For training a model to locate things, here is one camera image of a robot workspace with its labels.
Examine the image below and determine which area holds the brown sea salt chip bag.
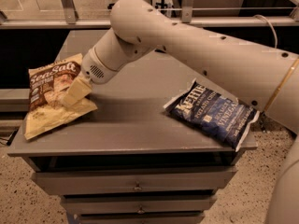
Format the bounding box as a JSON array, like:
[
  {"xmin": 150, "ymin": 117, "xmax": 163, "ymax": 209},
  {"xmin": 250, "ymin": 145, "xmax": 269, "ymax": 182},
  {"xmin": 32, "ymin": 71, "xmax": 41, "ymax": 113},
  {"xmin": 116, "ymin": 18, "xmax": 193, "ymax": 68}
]
[{"xmin": 24, "ymin": 54, "xmax": 97, "ymax": 140}]

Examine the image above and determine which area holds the grey drawer cabinet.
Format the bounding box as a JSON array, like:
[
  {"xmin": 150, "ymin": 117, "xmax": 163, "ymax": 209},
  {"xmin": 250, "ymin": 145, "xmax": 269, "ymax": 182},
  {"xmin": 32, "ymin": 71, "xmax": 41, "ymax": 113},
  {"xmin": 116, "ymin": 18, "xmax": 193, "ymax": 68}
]
[{"xmin": 7, "ymin": 27, "xmax": 258, "ymax": 224}]

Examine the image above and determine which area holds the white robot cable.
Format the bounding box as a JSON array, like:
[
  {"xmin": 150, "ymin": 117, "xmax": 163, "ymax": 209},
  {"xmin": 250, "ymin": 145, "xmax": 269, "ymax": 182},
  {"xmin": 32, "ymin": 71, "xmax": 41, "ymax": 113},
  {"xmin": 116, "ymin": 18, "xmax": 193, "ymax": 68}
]
[{"xmin": 253, "ymin": 14, "xmax": 278, "ymax": 49}]

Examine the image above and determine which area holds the cabinet drawer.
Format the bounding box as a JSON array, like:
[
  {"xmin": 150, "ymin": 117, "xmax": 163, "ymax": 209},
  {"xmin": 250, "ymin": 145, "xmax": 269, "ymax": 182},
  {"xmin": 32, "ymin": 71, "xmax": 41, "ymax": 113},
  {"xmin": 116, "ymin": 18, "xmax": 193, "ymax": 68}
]
[
  {"xmin": 78, "ymin": 213, "xmax": 205, "ymax": 224},
  {"xmin": 62, "ymin": 193, "xmax": 217, "ymax": 215},
  {"xmin": 32, "ymin": 166, "xmax": 236, "ymax": 195}
]

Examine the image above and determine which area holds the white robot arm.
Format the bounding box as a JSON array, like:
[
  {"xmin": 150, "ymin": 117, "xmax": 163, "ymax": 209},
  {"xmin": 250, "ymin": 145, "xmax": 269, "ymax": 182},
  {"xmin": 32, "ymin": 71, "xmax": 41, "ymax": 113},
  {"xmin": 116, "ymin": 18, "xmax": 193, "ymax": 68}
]
[{"xmin": 62, "ymin": 0, "xmax": 299, "ymax": 134}]

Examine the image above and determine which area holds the bottom cabinet drawer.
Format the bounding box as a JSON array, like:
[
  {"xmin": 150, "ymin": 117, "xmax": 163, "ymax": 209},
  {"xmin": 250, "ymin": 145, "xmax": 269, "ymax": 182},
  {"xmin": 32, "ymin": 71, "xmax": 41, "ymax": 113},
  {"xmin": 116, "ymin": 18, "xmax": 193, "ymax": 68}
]
[{"xmin": 78, "ymin": 213, "xmax": 205, "ymax": 224}]

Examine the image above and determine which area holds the middle cabinet drawer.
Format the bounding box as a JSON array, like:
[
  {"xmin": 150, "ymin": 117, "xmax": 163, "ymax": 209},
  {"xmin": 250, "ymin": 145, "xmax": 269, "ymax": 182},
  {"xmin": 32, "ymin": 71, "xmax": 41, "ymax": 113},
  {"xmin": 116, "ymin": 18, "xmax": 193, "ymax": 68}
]
[{"xmin": 62, "ymin": 193, "xmax": 217, "ymax": 215}]

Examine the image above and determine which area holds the metal railing frame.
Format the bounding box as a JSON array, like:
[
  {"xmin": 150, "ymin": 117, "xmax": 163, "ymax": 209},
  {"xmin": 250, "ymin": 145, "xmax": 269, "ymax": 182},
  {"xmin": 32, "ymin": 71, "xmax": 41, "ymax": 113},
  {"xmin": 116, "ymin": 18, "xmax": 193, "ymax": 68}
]
[{"xmin": 0, "ymin": 0, "xmax": 299, "ymax": 29}]

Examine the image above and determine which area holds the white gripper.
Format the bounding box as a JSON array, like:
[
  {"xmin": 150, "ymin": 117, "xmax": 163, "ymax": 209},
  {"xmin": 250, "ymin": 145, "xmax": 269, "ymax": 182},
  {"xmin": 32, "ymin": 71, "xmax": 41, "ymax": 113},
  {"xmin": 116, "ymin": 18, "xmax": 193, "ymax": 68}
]
[{"xmin": 61, "ymin": 48, "xmax": 117, "ymax": 107}]

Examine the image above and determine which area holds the top cabinet drawer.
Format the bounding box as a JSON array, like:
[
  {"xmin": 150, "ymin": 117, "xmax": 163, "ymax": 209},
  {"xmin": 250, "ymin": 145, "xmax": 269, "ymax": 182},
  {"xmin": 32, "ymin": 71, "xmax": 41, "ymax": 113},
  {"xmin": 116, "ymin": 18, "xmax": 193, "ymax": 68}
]
[{"xmin": 32, "ymin": 166, "xmax": 236, "ymax": 195}]

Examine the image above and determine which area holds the blue Kettle chip bag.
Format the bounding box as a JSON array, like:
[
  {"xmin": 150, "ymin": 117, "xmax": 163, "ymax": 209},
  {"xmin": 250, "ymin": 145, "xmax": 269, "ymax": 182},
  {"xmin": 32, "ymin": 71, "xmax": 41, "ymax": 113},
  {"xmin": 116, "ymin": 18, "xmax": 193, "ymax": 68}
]
[{"xmin": 164, "ymin": 79, "xmax": 260, "ymax": 152}]

